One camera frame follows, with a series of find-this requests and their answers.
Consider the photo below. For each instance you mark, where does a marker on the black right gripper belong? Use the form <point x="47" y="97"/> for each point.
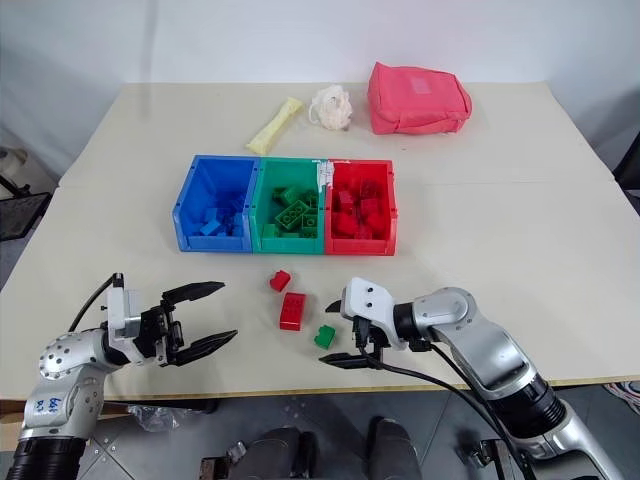
<point x="367" y="336"/>

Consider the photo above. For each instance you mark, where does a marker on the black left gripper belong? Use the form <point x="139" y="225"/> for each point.
<point x="156" y="332"/>

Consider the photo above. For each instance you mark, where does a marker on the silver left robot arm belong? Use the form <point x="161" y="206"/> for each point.
<point x="65" y="356"/>

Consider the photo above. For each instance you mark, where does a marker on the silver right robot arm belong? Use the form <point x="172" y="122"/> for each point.
<point x="480" y="340"/>

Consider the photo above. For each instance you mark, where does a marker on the small green block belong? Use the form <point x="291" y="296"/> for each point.
<point x="324" y="337"/>
<point x="270" y="231"/>

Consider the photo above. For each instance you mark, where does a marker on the large red block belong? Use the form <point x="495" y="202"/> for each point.
<point x="293" y="311"/>

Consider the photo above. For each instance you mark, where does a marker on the small red block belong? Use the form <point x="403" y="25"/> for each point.
<point x="279" y="281"/>

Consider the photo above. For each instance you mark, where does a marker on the red plastic bin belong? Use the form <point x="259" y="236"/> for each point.
<point x="360" y="246"/>

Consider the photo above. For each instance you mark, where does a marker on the blue block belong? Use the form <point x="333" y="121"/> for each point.
<point x="232" y="204"/>
<point x="212" y="228"/>

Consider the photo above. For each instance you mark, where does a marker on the clear plastic wrap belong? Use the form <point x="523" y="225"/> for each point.
<point x="160" y="417"/>

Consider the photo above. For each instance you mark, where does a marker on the dark rounded shape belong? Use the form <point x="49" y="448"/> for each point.
<point x="282" y="450"/>
<point x="392" y="447"/>

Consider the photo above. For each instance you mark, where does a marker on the large green block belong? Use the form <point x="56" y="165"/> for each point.
<point x="290" y="215"/>

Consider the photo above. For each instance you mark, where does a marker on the blue plastic bin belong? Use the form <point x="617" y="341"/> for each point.
<point x="210" y="175"/>

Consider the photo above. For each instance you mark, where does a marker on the dark green block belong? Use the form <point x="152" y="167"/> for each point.
<point x="283" y="195"/>

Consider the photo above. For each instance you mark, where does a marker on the white torn paper label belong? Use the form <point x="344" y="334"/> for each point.
<point x="324" y="172"/>

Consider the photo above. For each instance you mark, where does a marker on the green plastic bin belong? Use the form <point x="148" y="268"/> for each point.
<point x="285" y="172"/>

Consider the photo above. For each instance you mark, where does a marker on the pale yellow packet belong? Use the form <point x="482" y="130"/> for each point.
<point x="272" y="127"/>

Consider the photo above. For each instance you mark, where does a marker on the black mesh stand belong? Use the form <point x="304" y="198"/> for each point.
<point x="22" y="215"/>

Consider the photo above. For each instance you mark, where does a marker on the white mesh ball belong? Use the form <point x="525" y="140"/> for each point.
<point x="331" y="107"/>

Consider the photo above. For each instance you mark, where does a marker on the pink fabric pouch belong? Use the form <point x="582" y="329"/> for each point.
<point x="415" y="100"/>

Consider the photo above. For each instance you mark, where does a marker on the colourful patterned cloth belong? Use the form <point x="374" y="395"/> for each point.
<point x="624" y="391"/>

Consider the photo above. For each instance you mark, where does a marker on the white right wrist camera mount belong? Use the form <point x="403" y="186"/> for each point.
<point x="370" y="300"/>

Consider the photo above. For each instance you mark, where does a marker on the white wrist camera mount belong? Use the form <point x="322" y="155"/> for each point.
<point x="120" y="312"/>
<point x="370" y="300"/>

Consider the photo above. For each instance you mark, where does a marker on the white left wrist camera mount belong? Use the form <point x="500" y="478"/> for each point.
<point x="120" y="312"/>

